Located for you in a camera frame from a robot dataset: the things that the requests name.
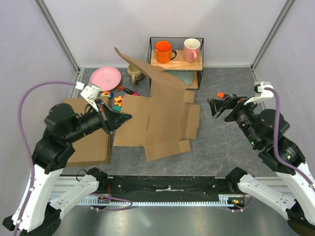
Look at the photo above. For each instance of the pink highlighter marker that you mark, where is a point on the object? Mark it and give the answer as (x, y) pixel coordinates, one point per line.
(130, 92)

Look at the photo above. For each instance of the folded flat cardboard box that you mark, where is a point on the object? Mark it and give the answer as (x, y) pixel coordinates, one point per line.
(92, 146)

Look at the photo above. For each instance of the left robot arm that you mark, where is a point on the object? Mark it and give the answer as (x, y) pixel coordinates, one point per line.
(36, 215)

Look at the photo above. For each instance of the grey slotted cable duct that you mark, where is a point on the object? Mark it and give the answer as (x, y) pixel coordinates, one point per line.
(223, 201)

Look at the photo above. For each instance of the green ceramic tray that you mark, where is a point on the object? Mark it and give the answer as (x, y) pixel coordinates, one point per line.
(184, 76)

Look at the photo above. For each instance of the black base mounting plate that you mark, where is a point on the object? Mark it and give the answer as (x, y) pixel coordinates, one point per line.
(119, 185)

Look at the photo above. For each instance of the black wire shelf rack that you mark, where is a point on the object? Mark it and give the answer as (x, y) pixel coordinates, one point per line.
(178, 62)

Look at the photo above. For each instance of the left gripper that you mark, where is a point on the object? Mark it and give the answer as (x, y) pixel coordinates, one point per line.
(111, 120)

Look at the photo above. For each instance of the orange enamel mug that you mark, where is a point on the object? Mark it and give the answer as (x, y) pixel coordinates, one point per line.
(164, 51)

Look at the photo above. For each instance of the yellow red smiley toy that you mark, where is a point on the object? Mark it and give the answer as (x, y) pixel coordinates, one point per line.
(108, 94)

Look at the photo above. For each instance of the brown cardboard box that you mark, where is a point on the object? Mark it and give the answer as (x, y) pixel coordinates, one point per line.
(163, 123)

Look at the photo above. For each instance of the pink ceramic mug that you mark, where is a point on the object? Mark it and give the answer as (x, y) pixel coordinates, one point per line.
(191, 49)

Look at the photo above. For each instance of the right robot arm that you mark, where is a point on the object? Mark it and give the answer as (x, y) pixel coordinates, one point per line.
(278, 153)

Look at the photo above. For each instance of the orange highlighter marker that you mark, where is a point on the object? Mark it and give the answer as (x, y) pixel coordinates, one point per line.
(220, 95)

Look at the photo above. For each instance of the teal block toy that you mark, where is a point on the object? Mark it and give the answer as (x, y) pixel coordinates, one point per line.
(117, 108)

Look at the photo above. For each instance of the small orange flower toy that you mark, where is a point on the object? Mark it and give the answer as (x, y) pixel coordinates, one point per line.
(120, 88)

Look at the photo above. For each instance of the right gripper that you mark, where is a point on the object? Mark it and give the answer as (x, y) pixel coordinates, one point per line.
(217, 104)

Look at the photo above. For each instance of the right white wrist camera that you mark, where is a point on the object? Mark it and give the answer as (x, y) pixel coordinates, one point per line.
(262, 94)

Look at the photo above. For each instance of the beige ceramic mug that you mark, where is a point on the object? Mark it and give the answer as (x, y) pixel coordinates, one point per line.
(134, 73)

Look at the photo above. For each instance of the pink plastic plate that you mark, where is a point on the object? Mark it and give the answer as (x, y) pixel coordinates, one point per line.
(106, 78)

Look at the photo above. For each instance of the sunflower toy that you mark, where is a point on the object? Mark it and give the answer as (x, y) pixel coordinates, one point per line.
(118, 101)

